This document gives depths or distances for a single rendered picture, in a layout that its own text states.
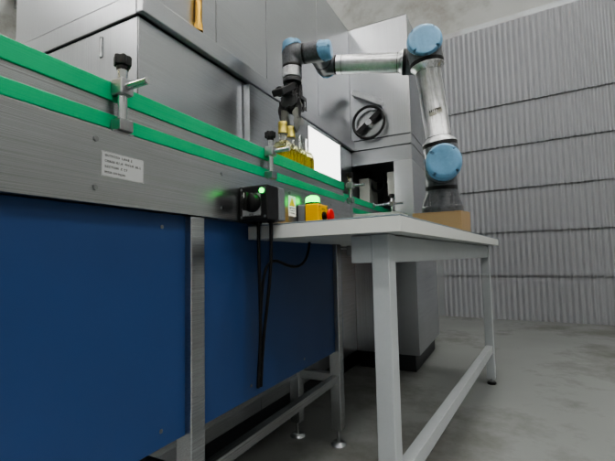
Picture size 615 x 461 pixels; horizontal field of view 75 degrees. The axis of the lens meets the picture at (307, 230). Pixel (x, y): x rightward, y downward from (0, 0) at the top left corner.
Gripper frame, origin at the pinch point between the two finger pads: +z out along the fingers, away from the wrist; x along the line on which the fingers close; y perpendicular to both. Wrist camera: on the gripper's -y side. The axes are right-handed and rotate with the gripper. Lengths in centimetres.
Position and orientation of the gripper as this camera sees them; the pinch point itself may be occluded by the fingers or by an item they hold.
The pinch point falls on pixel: (290, 129)
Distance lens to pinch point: 154.7
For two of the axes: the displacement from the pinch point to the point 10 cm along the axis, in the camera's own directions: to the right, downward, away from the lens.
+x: -8.9, 0.5, 4.4
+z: 0.2, 10.0, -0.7
